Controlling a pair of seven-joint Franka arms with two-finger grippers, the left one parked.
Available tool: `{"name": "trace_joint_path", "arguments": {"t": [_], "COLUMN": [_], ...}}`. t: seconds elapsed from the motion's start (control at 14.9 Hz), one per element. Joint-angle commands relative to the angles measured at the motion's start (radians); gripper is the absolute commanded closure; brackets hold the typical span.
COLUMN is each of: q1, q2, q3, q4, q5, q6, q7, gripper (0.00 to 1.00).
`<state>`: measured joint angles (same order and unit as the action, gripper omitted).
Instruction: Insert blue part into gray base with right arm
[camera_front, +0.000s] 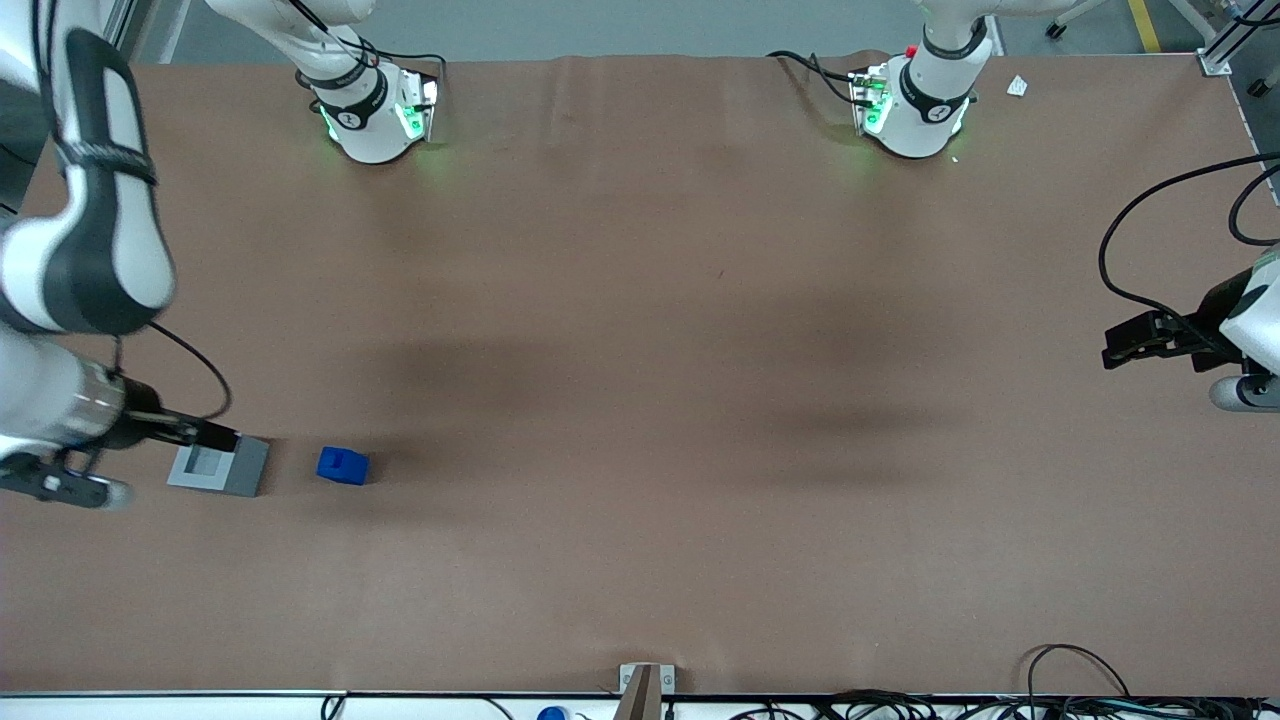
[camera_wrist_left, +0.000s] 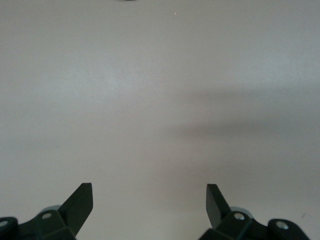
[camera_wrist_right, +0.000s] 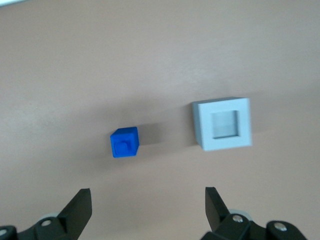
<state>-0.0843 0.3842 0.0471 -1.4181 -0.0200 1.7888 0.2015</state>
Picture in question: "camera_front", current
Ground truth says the aluminium frame post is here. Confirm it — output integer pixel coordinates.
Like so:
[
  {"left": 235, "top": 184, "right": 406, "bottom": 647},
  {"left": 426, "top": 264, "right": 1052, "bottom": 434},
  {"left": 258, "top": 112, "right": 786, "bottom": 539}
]
[
  {"left": 112, "top": 0, "right": 143, "bottom": 63},
  {"left": 1183, "top": 0, "right": 1237, "bottom": 78}
]

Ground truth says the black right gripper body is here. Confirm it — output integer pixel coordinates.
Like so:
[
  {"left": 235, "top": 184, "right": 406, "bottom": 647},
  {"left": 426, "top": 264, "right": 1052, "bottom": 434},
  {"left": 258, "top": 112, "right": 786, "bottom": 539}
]
[{"left": 110, "top": 377, "right": 171, "bottom": 452}]

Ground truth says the long black left arm cable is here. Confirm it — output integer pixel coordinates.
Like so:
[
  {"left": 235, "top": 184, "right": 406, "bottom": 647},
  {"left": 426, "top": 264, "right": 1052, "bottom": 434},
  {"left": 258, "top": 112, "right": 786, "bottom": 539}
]
[{"left": 1098, "top": 152, "right": 1280, "bottom": 357}]

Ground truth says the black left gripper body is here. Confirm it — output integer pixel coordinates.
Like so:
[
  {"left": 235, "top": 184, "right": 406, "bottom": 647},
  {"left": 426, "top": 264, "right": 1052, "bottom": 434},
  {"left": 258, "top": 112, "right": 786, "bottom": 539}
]
[{"left": 1188, "top": 267, "right": 1253, "bottom": 374}]

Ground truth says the black base power cable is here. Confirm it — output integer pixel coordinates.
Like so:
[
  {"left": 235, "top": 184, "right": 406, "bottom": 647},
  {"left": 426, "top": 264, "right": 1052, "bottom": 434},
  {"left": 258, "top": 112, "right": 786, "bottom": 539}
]
[
  {"left": 290, "top": 0, "right": 448, "bottom": 101},
  {"left": 767, "top": 50, "right": 867, "bottom": 106}
]

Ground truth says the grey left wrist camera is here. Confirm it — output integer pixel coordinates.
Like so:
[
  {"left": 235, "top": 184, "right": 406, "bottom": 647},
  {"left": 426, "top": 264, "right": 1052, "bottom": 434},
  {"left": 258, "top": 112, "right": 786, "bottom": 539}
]
[{"left": 1208, "top": 373, "right": 1280, "bottom": 414}]

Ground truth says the brown camera post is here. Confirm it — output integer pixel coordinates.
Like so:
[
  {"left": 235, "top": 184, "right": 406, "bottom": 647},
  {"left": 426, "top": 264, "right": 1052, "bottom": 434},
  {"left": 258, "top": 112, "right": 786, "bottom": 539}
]
[{"left": 620, "top": 665, "right": 663, "bottom": 720}]

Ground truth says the paper table cover sheet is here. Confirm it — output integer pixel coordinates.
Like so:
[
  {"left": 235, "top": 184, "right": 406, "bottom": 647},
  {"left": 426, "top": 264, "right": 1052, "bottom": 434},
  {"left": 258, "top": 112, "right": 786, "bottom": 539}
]
[{"left": 0, "top": 50, "right": 1280, "bottom": 697}]

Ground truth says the white chair leg with caster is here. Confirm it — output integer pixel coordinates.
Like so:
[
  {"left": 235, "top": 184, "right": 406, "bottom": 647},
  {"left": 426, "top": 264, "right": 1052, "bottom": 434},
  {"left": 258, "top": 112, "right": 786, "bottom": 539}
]
[{"left": 1042, "top": 0, "right": 1113, "bottom": 40}]

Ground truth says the metal mounting bracket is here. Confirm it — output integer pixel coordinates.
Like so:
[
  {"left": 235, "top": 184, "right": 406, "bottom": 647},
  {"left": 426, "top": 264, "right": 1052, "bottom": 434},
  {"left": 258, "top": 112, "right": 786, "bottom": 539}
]
[{"left": 619, "top": 662, "right": 676, "bottom": 696}]

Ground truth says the blue plastic part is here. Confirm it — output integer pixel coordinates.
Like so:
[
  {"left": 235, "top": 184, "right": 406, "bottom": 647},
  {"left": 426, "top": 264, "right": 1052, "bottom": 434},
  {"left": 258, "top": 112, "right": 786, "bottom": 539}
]
[{"left": 316, "top": 446, "right": 371, "bottom": 487}]

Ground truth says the short looped black cable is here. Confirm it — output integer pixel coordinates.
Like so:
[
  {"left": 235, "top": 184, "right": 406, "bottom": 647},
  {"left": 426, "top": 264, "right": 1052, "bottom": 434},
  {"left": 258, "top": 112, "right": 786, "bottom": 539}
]
[{"left": 1227, "top": 163, "right": 1280, "bottom": 247}]

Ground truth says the gray square base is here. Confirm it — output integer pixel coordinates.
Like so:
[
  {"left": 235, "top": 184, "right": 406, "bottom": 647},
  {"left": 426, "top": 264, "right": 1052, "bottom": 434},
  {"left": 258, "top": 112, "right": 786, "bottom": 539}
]
[{"left": 166, "top": 434, "right": 272, "bottom": 499}]

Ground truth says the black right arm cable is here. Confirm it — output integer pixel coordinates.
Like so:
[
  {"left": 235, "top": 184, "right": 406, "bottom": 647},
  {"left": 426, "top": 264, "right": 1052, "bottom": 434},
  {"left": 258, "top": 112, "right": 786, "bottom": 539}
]
[{"left": 148, "top": 322, "right": 234, "bottom": 423}]

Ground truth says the black cable bundle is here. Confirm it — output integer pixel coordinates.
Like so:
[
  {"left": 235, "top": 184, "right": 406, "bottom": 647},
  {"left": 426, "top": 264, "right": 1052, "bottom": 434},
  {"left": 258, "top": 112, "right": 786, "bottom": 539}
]
[{"left": 730, "top": 688, "right": 1280, "bottom": 720}]

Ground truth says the black looped floor cable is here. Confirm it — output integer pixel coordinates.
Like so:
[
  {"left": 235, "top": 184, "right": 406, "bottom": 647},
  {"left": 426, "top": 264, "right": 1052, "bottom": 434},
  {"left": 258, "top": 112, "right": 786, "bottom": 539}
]
[{"left": 1024, "top": 644, "right": 1132, "bottom": 701}]

